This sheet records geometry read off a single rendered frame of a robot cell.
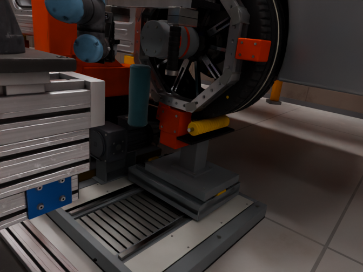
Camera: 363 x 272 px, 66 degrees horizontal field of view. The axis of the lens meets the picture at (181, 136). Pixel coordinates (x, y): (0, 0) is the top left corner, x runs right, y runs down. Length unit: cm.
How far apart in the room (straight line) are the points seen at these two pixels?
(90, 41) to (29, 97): 37
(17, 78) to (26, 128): 8
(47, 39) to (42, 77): 93
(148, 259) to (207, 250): 24
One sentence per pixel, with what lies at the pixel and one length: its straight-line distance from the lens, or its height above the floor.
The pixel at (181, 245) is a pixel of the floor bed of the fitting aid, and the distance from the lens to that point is 122.
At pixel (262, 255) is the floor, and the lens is 140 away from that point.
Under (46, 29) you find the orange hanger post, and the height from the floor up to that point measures 84.
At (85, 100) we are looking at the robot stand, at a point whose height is 74.
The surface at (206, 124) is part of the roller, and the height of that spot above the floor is 53.
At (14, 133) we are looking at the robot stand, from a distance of 51.
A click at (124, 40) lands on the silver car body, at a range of 182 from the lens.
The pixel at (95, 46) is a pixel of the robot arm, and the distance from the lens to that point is 83.
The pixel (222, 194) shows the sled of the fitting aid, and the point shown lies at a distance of 143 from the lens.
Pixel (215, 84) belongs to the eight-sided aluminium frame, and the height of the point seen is 71.
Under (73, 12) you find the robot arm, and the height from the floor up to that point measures 89.
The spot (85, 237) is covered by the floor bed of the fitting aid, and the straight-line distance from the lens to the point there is 125.
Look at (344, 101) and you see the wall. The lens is 498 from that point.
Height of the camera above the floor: 87
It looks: 19 degrees down
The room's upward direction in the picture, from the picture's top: 6 degrees clockwise
